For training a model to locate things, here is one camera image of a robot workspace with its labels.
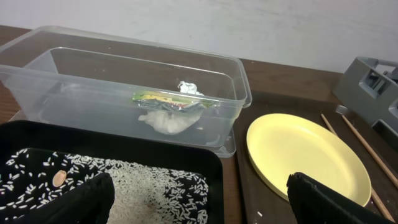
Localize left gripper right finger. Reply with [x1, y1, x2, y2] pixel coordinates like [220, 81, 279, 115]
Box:
[287, 172, 394, 224]

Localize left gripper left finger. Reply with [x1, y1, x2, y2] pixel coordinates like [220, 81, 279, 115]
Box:
[1, 173, 115, 224]

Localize yellow plate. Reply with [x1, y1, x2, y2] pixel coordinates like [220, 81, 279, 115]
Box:
[246, 113, 371, 207]

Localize white tissue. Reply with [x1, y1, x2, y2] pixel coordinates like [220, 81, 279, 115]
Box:
[137, 80, 206, 136]

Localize green yellow snack wrapper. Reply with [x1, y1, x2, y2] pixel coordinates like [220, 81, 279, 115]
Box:
[132, 91, 215, 113]

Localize grey dishwasher rack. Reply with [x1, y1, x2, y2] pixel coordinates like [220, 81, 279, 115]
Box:
[333, 57, 397, 149]

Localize brown nut piece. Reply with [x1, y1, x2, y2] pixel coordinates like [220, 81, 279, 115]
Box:
[52, 170, 67, 187]

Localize dark brown serving tray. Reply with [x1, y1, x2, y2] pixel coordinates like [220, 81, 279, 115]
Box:
[234, 91, 397, 223]

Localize pile of white rice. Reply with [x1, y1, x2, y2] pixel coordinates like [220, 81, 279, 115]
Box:
[1, 148, 209, 224]

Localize black plastic tray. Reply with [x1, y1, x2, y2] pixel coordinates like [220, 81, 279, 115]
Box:
[1, 120, 224, 223]

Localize clear plastic bin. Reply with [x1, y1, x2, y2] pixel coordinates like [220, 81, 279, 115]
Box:
[1, 26, 252, 158]

